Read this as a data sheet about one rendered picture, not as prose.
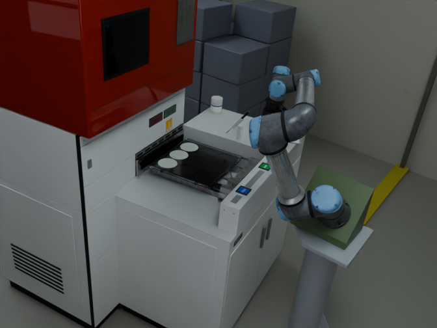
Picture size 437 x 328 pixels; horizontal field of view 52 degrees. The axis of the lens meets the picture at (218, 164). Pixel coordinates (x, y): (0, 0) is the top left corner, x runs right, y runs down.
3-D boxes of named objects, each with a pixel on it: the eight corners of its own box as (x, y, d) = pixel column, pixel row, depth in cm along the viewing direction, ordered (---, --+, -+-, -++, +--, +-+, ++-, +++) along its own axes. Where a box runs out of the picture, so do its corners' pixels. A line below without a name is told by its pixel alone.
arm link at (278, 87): (291, 78, 190) (292, 70, 200) (265, 84, 194) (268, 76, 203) (295, 95, 193) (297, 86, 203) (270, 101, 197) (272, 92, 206)
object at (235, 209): (217, 228, 203) (220, 202, 196) (264, 174, 246) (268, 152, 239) (236, 235, 199) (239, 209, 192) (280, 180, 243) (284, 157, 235)
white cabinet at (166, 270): (119, 313, 259) (114, 196, 218) (201, 226, 334) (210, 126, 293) (217, 365, 236) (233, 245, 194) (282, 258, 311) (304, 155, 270)
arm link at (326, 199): (346, 217, 189) (341, 209, 178) (314, 221, 194) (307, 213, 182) (342, 191, 194) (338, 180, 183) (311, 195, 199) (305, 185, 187)
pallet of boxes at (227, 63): (278, 129, 487) (298, 7, 422) (231, 158, 425) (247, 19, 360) (186, 95, 550) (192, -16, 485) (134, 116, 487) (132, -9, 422)
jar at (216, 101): (208, 112, 276) (209, 97, 271) (213, 109, 281) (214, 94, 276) (218, 115, 273) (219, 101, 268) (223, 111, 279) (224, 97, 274)
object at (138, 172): (134, 175, 229) (134, 159, 225) (181, 142, 264) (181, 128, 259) (138, 176, 229) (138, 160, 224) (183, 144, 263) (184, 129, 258)
